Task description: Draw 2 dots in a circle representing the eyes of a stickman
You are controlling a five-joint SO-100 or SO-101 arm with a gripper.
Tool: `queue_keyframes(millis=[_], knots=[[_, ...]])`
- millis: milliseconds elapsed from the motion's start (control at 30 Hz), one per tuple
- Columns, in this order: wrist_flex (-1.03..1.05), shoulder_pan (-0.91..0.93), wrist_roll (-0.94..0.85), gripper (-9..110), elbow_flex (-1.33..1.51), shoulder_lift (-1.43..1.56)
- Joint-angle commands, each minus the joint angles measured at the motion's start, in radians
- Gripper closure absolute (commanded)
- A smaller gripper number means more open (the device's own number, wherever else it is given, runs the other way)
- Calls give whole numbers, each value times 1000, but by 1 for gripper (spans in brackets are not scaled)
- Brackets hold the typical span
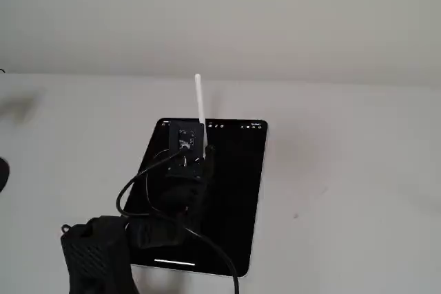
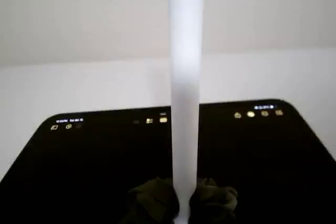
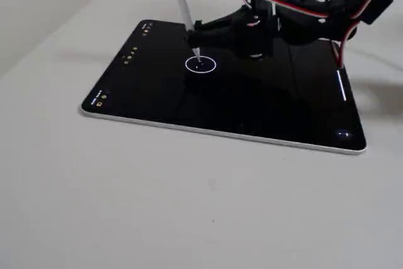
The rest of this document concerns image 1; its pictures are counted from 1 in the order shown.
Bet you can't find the black tablet with drawn circle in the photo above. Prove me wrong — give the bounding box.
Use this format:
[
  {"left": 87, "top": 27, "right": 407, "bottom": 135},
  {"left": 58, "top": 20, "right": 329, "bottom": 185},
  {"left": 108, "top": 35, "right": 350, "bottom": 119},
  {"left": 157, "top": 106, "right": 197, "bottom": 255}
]
[{"left": 119, "top": 118, "right": 269, "bottom": 277}]

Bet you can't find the dark rounded object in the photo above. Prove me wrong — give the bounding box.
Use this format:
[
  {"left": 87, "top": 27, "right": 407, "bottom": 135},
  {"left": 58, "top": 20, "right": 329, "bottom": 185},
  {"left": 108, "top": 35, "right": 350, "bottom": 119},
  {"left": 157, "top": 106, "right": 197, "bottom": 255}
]
[{"left": 0, "top": 158, "right": 10, "bottom": 194}]

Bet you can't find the black cable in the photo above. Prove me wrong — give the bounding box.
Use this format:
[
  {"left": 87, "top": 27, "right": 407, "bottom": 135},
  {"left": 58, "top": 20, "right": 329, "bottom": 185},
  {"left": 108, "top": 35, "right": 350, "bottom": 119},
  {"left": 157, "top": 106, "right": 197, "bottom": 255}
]
[{"left": 116, "top": 151, "right": 240, "bottom": 294}]

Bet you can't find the black gripper camera module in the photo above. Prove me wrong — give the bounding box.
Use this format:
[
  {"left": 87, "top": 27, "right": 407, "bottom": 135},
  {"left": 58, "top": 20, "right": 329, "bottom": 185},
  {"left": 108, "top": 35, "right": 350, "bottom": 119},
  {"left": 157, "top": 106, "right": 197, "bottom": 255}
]
[{"left": 168, "top": 121, "right": 205, "bottom": 156}]

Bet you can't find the white stylus pen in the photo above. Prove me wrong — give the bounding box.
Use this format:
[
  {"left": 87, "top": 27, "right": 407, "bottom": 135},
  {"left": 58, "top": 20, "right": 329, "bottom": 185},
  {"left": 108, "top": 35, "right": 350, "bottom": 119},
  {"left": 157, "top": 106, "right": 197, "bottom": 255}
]
[{"left": 194, "top": 73, "right": 209, "bottom": 157}]

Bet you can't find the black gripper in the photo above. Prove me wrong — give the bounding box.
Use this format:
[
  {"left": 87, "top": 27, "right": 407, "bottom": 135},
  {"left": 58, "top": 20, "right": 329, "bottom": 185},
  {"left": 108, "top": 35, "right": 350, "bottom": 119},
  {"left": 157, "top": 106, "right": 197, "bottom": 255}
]
[{"left": 158, "top": 145, "right": 217, "bottom": 218}]

